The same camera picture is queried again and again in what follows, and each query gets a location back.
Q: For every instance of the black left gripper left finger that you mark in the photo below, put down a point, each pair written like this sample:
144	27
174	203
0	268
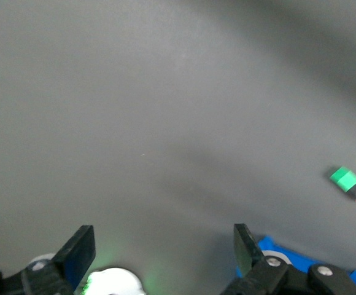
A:
76	249

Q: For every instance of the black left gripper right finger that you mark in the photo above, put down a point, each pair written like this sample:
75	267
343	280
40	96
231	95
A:
247	252

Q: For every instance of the green cube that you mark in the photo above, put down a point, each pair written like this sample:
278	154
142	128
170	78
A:
345	179

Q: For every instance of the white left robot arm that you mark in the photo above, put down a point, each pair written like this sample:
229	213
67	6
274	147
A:
116	281

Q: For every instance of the blue plastic storage bin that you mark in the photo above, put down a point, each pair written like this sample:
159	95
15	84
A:
300	260

